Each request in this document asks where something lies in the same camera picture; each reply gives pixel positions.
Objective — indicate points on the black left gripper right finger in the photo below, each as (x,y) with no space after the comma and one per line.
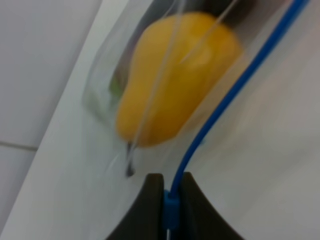
(199,220)

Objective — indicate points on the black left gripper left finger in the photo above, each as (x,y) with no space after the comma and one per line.
(144,219)

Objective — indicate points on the yellow pear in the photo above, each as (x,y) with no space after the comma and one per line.
(176,63)

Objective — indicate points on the clear zip bag blue seal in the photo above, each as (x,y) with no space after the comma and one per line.
(259,33)

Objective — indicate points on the blue zipper slider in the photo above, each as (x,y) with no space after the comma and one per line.
(171,211)

